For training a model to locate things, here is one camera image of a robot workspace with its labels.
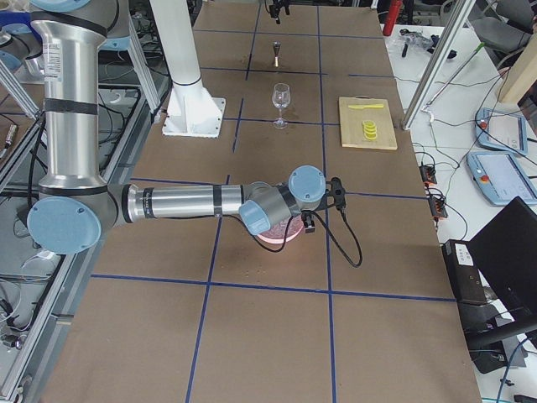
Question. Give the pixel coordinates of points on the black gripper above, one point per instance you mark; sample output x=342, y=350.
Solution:
x=310, y=222

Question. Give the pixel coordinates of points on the metal jigger cup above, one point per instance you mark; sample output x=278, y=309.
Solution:
x=276, y=50

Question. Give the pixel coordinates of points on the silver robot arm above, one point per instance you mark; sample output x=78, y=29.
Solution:
x=76, y=206

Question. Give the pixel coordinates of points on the pink bowl of ice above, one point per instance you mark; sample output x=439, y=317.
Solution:
x=280, y=232

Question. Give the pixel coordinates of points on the clear wine glass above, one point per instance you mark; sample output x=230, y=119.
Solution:
x=281, y=100

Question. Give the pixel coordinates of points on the bamboo cutting board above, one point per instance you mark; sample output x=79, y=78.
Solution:
x=351, y=124

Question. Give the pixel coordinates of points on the yellow lemon slice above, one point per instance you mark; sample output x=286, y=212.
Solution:
x=370, y=130

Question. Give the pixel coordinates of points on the yellow plastic knife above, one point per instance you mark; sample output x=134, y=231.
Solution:
x=365, y=106

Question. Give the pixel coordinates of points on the blue teach pendant near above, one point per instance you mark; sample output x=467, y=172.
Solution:
x=500, y=177

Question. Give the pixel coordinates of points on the blue teach pendant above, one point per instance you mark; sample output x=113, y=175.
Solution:
x=500, y=177
x=498, y=130

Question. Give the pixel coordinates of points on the black monitor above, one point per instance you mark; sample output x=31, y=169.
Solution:
x=505, y=252

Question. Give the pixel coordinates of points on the blue teach pendant far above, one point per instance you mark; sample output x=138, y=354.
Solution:
x=498, y=130

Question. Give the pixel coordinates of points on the red fire extinguisher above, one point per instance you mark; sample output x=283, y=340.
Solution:
x=392, y=15

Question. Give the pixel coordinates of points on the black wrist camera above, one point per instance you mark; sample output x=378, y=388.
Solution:
x=337, y=194

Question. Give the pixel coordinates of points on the white pedestal column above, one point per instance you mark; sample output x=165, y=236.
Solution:
x=191, y=110

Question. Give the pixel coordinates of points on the aluminium frame post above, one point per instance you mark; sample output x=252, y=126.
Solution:
x=459, y=15

